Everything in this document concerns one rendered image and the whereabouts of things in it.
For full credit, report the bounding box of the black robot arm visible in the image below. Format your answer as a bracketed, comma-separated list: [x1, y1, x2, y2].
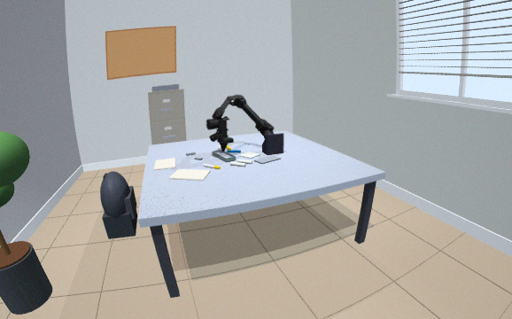
[206, 95, 274, 142]

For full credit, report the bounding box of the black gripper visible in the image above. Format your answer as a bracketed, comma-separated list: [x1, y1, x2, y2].
[217, 128, 234, 152]

